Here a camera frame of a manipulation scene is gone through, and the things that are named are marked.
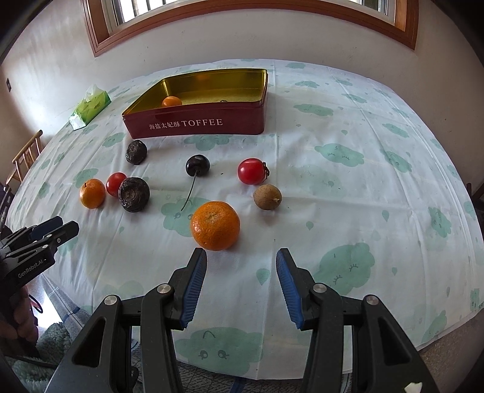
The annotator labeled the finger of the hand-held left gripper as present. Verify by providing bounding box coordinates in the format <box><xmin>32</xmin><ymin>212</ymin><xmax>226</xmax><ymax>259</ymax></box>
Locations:
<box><xmin>0</xmin><ymin>221</ymin><xmax>80</xmax><ymax>262</ymax></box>
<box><xmin>0</xmin><ymin>216</ymin><xmax>64</xmax><ymax>249</ymax></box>

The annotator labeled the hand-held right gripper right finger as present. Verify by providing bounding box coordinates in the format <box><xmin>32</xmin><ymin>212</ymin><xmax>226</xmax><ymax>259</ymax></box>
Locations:
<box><xmin>276</xmin><ymin>247</ymin><xmax>441</xmax><ymax>393</ymax></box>

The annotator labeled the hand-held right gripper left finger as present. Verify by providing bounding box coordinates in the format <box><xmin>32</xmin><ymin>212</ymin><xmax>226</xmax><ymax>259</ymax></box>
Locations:
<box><xmin>44</xmin><ymin>247</ymin><xmax>208</xmax><ymax>393</ymax></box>

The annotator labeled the small orange with stem nub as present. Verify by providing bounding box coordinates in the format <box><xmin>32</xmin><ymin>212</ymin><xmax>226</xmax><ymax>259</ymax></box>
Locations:
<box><xmin>79</xmin><ymin>179</ymin><xmax>106</xmax><ymax>209</ymax></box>

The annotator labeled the large orange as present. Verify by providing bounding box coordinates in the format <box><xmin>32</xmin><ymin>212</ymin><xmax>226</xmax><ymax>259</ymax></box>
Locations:
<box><xmin>190</xmin><ymin>201</ymin><xmax>241</xmax><ymax>252</ymax></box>

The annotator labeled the small red cherry tomato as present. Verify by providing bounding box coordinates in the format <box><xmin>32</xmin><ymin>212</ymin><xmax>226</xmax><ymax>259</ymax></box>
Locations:
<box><xmin>106</xmin><ymin>172</ymin><xmax>128</xmax><ymax>197</ymax></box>

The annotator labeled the brown longan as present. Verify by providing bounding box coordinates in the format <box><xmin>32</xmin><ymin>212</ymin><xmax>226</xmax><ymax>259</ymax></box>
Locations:
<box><xmin>253</xmin><ymin>184</ymin><xmax>283</xmax><ymax>210</ymax></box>

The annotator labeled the red tomato with calyx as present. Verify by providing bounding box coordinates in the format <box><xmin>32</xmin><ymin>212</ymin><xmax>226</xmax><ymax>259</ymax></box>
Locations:
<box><xmin>237</xmin><ymin>158</ymin><xmax>270</xmax><ymax>185</ymax></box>

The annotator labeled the dark cherry with stem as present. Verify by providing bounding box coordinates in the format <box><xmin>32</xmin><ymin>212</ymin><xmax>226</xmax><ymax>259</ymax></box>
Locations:
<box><xmin>181</xmin><ymin>154</ymin><xmax>211</xmax><ymax>211</ymax></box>

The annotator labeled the red and gold tin box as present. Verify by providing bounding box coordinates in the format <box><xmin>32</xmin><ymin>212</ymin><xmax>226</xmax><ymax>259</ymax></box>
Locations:
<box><xmin>121</xmin><ymin>68</ymin><xmax>269</xmax><ymax>140</ymax></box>

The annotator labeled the person's left hand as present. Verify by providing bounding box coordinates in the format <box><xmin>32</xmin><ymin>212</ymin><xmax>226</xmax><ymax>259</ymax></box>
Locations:
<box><xmin>0</xmin><ymin>288</ymin><xmax>39</xmax><ymax>341</ymax></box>

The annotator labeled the teal shaggy rug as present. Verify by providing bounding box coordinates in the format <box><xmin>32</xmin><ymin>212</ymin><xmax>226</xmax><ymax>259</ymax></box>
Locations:
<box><xmin>11</xmin><ymin>319</ymin><xmax>72</xmax><ymax>378</ymax></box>

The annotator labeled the wooden chair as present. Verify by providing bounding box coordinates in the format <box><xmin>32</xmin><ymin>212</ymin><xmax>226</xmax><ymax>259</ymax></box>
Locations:
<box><xmin>5</xmin><ymin>129</ymin><xmax>43</xmax><ymax>186</ymax></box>

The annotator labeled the white cloud print tablecloth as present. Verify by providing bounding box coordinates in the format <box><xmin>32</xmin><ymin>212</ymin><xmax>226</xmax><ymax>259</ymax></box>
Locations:
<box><xmin>4</xmin><ymin>58</ymin><xmax>484</xmax><ymax>380</ymax></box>

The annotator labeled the green tissue box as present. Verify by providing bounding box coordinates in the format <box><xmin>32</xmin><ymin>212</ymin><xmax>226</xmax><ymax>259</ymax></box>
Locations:
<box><xmin>68</xmin><ymin>85</ymin><xmax>112</xmax><ymax>131</ymax></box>

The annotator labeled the wooden window frame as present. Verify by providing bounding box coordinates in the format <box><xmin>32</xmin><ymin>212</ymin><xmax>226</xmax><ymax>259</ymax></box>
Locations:
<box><xmin>82</xmin><ymin>0</ymin><xmax>420</xmax><ymax>57</ymax></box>

